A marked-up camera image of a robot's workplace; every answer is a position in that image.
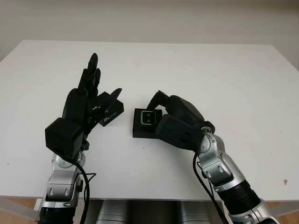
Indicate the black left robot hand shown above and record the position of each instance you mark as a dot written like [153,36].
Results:
[74,105]

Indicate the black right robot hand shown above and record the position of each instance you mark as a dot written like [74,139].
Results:
[184,109]

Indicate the small silver depth camera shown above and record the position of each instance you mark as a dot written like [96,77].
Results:
[149,118]

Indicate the black RealSense box lid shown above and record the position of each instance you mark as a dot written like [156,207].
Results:
[114,112]

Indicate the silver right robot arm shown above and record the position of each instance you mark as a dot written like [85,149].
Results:
[222,168]

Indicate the grey robot thigh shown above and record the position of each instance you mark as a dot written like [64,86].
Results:
[194,213]
[112,213]

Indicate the dark robot waist column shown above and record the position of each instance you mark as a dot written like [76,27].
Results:
[153,213]

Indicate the grey metal table brace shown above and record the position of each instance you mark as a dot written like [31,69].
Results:
[15,206]

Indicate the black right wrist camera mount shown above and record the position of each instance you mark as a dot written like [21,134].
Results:
[177,133]

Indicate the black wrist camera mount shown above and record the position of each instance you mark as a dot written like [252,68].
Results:
[63,136]
[177,133]

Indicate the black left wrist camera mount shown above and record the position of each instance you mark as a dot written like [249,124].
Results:
[63,136]

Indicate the black camera box base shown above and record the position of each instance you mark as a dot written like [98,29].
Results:
[142,131]

